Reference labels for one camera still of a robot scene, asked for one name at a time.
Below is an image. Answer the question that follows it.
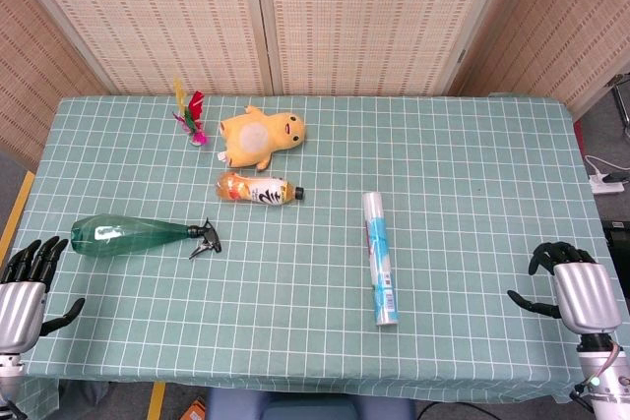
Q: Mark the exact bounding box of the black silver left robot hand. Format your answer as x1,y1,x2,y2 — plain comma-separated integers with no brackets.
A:
0,236,86,355

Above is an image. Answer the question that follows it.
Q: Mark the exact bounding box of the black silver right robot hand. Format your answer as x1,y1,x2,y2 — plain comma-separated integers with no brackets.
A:
507,241,622,335

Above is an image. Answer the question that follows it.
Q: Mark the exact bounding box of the green spray bottle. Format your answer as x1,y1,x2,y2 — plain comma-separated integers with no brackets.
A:
70,213,223,260

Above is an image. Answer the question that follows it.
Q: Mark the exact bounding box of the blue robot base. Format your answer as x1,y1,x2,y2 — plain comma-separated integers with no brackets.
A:
205,387,417,420

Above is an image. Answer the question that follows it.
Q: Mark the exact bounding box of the orange drink bottle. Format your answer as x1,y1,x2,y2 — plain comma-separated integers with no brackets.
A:
215,171,306,209

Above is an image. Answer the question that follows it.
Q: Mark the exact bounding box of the black box device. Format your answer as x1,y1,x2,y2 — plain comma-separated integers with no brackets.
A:
602,220,630,288

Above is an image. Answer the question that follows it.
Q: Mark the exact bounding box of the white power strip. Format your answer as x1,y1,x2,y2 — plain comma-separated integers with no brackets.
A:
590,174,624,194

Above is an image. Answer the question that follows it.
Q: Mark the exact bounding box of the metal chair leg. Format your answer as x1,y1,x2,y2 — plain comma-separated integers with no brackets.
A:
605,73,630,139

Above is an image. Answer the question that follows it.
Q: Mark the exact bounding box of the orange cardboard box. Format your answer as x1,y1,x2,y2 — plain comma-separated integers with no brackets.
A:
179,397,208,420

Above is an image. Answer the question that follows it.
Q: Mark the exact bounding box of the plastic wrap roll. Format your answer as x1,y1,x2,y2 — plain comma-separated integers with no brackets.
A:
361,191,401,327

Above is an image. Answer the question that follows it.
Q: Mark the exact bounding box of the woven bamboo screen panel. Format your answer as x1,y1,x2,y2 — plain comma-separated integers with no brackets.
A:
253,0,536,96
447,0,630,119
9,0,275,96
0,0,107,173

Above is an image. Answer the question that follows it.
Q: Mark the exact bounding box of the colourful feather shuttlecock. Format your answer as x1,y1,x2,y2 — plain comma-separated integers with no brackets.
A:
171,77,210,148

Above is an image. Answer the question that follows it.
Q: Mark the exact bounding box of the green checked tablecloth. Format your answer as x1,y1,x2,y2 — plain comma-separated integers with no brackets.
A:
0,94,630,404

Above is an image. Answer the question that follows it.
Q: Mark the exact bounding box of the yellow plush toy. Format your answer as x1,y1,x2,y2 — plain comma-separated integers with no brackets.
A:
218,104,307,170

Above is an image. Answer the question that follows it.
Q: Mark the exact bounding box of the white power cable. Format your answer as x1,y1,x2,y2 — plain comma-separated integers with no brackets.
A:
584,154,616,179

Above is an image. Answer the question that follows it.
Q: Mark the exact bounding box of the black floor cable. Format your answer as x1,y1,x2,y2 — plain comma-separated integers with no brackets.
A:
415,399,493,420

